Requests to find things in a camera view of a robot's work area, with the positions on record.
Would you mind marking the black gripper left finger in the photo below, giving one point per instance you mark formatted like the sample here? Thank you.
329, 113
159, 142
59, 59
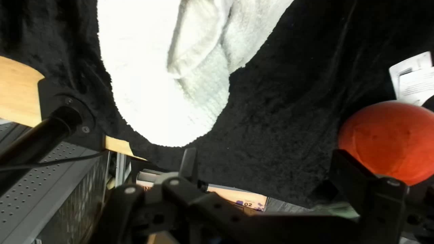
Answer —
114, 226

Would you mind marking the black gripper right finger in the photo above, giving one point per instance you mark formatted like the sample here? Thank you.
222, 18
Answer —
379, 201

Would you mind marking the orange plush carrot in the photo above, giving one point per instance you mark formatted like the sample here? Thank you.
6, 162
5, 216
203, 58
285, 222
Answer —
393, 140

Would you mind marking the white towel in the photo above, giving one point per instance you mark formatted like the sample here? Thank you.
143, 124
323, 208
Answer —
170, 60

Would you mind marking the black vertical pole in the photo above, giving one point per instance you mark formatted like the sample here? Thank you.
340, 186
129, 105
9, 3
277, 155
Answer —
62, 124

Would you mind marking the white paper tag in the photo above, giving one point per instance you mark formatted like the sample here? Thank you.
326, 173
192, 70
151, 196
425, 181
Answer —
413, 79

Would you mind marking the black table cloth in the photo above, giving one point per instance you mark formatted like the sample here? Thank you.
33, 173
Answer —
323, 62

